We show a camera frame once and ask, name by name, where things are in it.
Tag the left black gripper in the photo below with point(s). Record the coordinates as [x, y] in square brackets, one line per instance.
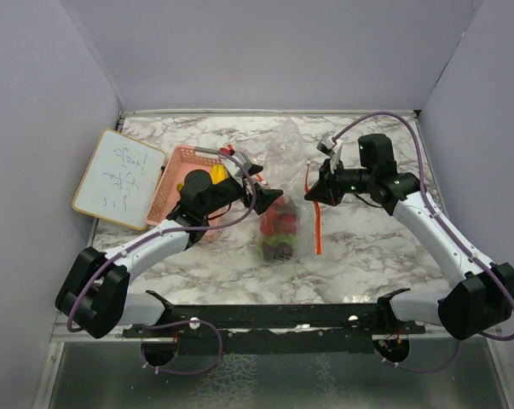
[263, 198]

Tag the yellow fake banana bunch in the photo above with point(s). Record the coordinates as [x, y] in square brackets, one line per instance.
[217, 173]

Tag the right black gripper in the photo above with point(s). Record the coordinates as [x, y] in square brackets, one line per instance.
[326, 189]

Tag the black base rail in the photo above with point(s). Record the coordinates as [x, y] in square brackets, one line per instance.
[274, 328]

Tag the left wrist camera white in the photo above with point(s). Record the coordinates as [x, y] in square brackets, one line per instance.
[238, 164]

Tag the red fake berry bunch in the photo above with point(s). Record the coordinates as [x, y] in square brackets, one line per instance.
[281, 217]

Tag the zip bag with yellow fruit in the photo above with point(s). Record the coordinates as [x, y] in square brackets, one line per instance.
[285, 159]

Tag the zip bag with berries grapes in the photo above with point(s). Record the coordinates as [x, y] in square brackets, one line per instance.
[309, 241]

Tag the green fake grape bunch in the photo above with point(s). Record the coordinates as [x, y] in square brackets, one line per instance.
[277, 239]

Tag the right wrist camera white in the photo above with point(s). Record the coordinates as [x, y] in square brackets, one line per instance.
[331, 147]

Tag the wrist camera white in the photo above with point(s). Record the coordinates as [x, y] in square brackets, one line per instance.
[238, 164]
[331, 147]

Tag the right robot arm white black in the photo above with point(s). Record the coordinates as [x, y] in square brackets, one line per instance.
[481, 290]

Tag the small whiteboard wooden frame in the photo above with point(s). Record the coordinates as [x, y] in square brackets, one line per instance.
[120, 180]

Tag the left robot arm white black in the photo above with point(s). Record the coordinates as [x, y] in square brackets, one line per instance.
[94, 296]

